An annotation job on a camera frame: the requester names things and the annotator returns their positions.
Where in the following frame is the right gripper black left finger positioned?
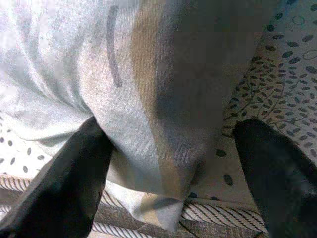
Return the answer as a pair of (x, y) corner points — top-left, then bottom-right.
(0, 116), (116, 238)

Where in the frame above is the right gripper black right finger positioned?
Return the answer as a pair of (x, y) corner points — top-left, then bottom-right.
(232, 119), (317, 238)

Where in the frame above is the beige pillow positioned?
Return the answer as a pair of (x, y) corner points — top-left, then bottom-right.
(0, 0), (280, 233)

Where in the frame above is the grey quilted mattress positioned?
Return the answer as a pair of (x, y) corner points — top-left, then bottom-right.
(0, 0), (317, 238)

